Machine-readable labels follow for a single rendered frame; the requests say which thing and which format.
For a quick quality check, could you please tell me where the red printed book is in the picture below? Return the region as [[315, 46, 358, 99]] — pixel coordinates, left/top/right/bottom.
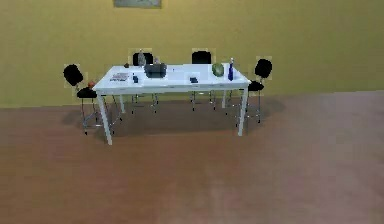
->
[[109, 72, 130, 83]]

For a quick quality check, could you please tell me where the clear grey bottle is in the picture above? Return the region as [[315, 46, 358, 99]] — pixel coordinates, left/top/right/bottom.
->
[[137, 49, 147, 67]]

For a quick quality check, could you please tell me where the white table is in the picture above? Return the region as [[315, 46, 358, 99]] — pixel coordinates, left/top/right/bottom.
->
[[92, 63, 252, 146]]

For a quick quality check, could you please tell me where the black chair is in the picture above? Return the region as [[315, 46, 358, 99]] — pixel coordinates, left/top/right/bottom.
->
[[190, 50, 217, 112], [130, 51, 159, 115], [62, 63, 123, 136], [225, 58, 273, 128]]

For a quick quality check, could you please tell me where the green round vegetable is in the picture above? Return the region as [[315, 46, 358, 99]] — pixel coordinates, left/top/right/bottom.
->
[[211, 62, 225, 78]]

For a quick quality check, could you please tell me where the framed picture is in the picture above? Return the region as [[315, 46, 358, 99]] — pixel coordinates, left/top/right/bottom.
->
[[113, 0, 163, 9]]

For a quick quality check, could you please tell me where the blue bottle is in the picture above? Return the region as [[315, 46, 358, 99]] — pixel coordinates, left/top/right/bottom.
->
[[227, 57, 235, 82]]

